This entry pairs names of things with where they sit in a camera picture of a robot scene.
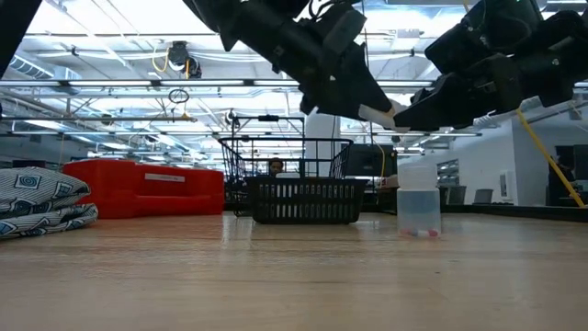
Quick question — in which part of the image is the black wire basket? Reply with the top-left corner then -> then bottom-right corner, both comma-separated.
218,136 -> 355,217

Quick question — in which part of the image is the blue patterned striped cloth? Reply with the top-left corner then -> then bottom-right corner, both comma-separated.
0,166 -> 99,241

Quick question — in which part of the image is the person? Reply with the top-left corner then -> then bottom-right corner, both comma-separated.
266,156 -> 286,178

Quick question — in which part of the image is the black metal frame stand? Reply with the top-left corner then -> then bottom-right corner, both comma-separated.
231,115 -> 306,178

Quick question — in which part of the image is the black ceiling cable reel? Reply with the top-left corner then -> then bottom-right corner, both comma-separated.
166,40 -> 204,80

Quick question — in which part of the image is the black plastic slotted bin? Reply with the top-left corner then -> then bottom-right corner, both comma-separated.
244,177 -> 368,226
376,186 -> 400,215

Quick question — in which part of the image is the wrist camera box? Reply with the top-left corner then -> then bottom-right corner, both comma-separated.
462,0 -> 544,52
323,6 -> 368,56

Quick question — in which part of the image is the yellow diagonal cable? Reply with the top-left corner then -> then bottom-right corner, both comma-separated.
514,108 -> 587,209

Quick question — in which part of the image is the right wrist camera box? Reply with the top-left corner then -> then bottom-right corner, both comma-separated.
462,0 -> 544,52

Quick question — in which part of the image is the clear pill bottle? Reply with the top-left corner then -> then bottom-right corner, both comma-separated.
396,163 -> 443,239

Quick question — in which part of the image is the black monitor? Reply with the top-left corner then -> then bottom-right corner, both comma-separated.
344,143 -> 399,178

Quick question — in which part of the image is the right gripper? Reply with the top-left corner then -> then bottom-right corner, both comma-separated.
393,20 -> 525,132

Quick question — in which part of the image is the red plastic box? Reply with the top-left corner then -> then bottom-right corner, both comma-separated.
62,159 -> 226,221

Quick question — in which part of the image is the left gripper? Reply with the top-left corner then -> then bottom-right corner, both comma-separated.
275,17 -> 394,121

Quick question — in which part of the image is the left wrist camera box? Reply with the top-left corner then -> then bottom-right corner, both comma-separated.
323,6 -> 368,56

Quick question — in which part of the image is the grey chair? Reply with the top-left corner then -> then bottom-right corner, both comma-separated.
472,188 -> 495,206
447,185 -> 468,206

